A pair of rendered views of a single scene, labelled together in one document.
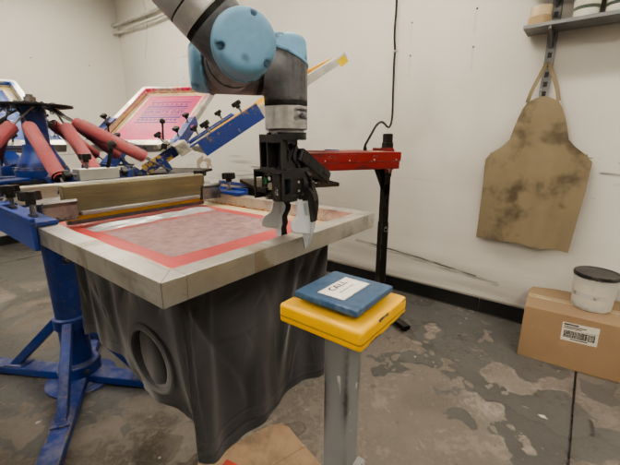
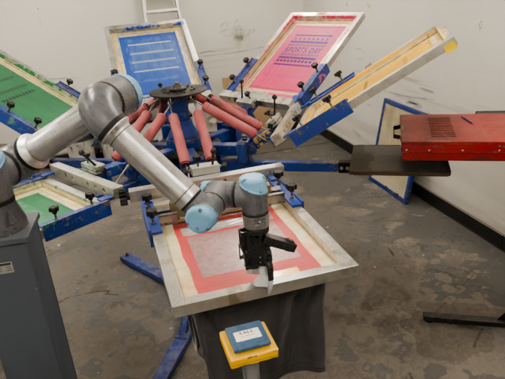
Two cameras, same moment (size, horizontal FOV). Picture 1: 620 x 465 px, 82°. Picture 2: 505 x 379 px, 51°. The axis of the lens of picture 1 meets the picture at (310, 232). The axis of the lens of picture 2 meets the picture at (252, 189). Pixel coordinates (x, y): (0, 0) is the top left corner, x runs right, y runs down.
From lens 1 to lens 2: 1.13 m
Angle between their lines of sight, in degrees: 36
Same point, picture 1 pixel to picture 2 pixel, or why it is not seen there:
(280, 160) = (247, 245)
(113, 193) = not seen: hidden behind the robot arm
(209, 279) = (198, 307)
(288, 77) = (248, 204)
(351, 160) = (464, 150)
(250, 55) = (199, 228)
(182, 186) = not seen: hidden behind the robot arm
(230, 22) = (189, 216)
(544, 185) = not seen: outside the picture
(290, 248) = (258, 292)
